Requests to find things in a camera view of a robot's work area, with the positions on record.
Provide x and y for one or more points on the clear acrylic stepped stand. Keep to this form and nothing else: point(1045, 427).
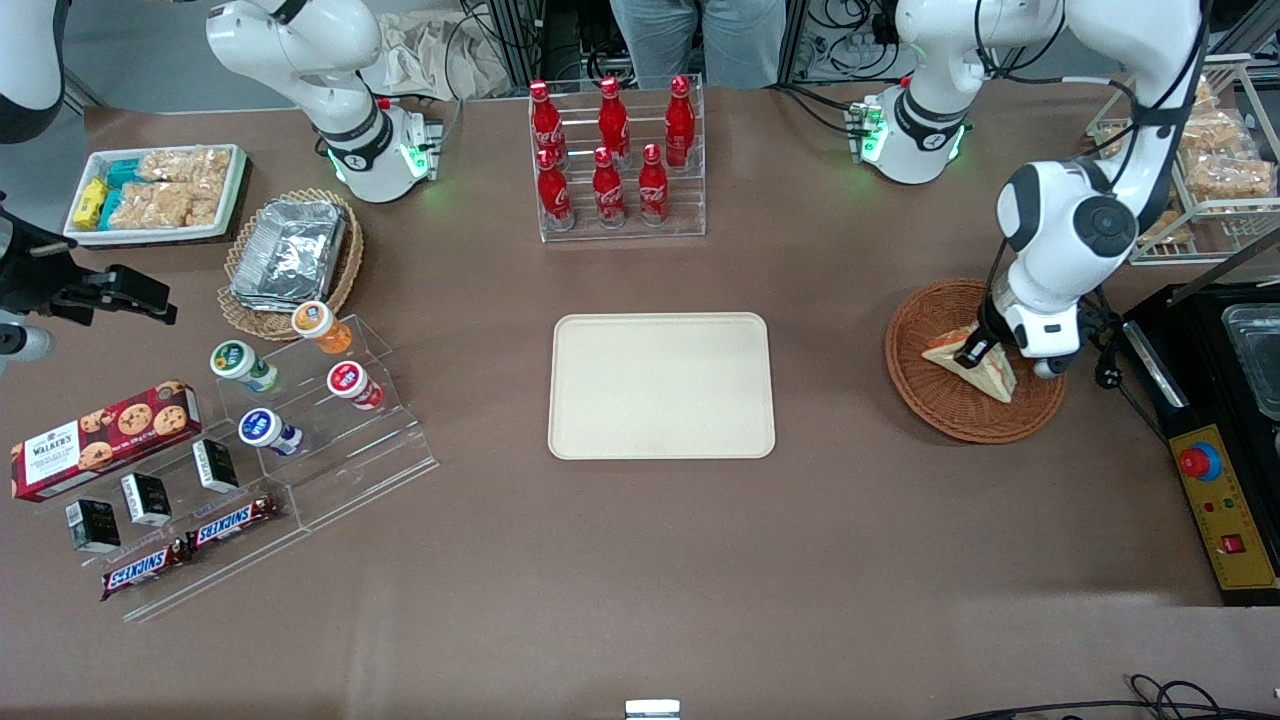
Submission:
point(230, 570)
point(385, 460)

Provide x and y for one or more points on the clear rice cracker pack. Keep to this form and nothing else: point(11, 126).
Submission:
point(1215, 130)
point(1230, 175)
point(1206, 96)
point(185, 165)
point(165, 205)

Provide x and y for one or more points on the triangular sandwich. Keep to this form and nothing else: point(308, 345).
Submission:
point(990, 382)

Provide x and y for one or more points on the teal snack packet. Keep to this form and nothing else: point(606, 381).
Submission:
point(122, 174)
point(110, 208)

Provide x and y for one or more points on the red yogurt bottle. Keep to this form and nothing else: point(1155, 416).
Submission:
point(350, 382)

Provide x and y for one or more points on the green yogurt bottle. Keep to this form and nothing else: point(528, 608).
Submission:
point(238, 362)

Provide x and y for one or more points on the clear acrylic bottle rack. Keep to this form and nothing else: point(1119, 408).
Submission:
point(690, 215)

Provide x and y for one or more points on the brown wicker basket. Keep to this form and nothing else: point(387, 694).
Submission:
point(940, 410)

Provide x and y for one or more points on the Snickers bar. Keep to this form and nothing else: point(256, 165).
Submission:
point(145, 570)
point(235, 522)

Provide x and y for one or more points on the black appliance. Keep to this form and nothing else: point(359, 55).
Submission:
point(1195, 350)

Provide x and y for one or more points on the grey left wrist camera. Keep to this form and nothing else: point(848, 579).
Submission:
point(1053, 366)

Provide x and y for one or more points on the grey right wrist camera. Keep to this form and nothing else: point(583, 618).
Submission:
point(25, 343)

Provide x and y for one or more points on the red Walkers cookie box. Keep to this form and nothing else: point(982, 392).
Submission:
point(100, 440)

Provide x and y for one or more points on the red cola bottle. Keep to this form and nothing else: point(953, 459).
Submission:
point(680, 120)
point(555, 195)
point(544, 120)
point(608, 192)
point(613, 118)
point(653, 190)

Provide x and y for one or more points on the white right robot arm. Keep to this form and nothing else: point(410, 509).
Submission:
point(335, 100)

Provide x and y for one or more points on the small black box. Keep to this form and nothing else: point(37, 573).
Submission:
point(92, 526)
point(216, 465)
point(146, 500)

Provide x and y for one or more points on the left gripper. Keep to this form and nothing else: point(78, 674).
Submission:
point(993, 322)

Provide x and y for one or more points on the clear plastic container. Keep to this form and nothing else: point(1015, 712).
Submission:
point(1255, 355)

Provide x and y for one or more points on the light wicker basket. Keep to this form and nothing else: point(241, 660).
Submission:
point(345, 270)

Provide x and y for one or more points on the aluminium frame post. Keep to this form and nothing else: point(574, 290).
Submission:
point(515, 40)

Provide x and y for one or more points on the orange yogurt bottle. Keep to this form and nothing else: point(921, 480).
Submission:
point(318, 322)

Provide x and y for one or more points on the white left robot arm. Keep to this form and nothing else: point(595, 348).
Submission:
point(1060, 215)

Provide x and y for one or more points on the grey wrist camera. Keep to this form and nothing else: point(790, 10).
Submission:
point(1053, 366)
point(25, 343)

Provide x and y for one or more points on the beige plastic tray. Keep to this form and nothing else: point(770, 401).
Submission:
point(660, 385)

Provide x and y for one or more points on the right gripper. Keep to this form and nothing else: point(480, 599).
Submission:
point(28, 274)

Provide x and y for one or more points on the yellow control box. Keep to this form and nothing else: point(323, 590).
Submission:
point(1230, 510)

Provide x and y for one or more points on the small white block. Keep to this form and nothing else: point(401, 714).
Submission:
point(652, 709)

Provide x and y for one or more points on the foil container stack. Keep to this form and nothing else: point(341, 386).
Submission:
point(290, 255)

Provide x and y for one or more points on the white snack tray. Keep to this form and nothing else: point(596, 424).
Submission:
point(235, 190)

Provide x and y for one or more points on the yellow snack packet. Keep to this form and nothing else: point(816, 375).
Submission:
point(90, 203)

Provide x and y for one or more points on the blue yogurt bottle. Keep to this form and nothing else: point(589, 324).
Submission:
point(262, 430)

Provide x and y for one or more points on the crumpled beige bag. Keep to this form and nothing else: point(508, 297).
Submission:
point(430, 55)

